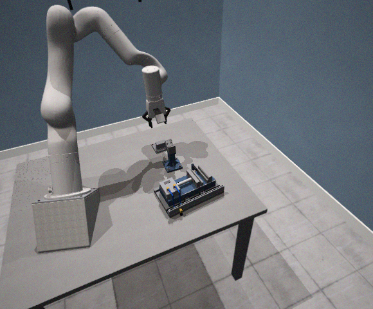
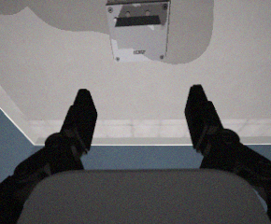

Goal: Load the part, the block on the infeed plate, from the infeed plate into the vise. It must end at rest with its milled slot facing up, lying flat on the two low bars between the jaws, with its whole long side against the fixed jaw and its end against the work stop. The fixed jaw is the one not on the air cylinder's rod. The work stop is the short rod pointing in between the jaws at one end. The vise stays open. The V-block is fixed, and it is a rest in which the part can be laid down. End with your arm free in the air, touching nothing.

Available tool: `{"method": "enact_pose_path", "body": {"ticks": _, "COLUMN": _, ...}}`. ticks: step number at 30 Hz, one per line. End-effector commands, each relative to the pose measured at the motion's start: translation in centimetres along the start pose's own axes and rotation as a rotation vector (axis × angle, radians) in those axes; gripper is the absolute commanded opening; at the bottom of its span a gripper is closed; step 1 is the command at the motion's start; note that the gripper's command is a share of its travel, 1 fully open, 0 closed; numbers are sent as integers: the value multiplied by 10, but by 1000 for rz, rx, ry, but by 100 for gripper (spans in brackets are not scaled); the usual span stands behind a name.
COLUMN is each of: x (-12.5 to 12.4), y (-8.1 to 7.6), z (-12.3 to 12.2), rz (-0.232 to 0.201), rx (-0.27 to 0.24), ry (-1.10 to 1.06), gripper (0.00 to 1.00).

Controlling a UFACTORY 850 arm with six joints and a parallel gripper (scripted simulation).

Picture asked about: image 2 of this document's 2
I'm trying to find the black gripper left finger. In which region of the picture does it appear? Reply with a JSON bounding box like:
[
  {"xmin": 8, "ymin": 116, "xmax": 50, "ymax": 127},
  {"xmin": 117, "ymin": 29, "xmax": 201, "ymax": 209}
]
[{"xmin": 0, "ymin": 89, "xmax": 97, "ymax": 224}]

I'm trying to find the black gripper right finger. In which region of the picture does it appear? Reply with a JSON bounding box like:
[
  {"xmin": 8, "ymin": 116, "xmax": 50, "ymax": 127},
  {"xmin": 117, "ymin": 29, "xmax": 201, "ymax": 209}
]
[{"xmin": 184, "ymin": 85, "xmax": 271, "ymax": 221}]

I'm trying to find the grey rectangular block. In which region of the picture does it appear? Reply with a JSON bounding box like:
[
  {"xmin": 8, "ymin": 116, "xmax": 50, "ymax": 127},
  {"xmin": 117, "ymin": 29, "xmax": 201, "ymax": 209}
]
[{"xmin": 115, "ymin": 15, "xmax": 161, "ymax": 49}]

